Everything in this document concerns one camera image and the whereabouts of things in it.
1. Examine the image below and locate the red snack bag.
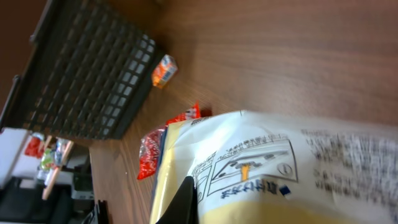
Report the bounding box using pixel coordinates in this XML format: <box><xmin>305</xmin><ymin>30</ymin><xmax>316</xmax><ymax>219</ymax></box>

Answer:
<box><xmin>137</xmin><ymin>103</ymin><xmax>201</xmax><ymax>180</ymax></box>

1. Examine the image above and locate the grey plastic shopping basket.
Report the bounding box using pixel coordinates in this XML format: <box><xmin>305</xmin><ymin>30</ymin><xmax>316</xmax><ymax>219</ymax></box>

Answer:
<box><xmin>1</xmin><ymin>1</ymin><xmax>164</xmax><ymax>139</ymax></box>

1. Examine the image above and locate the cream snack pouch blue seal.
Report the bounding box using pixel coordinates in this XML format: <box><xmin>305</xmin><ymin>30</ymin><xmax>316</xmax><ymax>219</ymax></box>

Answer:
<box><xmin>150</xmin><ymin>111</ymin><xmax>397</xmax><ymax>223</ymax></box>

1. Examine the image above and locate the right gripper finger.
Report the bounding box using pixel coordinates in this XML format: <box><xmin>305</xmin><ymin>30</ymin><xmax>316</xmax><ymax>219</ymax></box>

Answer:
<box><xmin>156</xmin><ymin>176</ymin><xmax>199</xmax><ymax>224</ymax></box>

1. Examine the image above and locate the orange tissue pack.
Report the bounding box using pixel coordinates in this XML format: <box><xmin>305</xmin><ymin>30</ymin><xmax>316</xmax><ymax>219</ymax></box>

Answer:
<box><xmin>152</xmin><ymin>54</ymin><xmax>178</xmax><ymax>88</ymax></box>

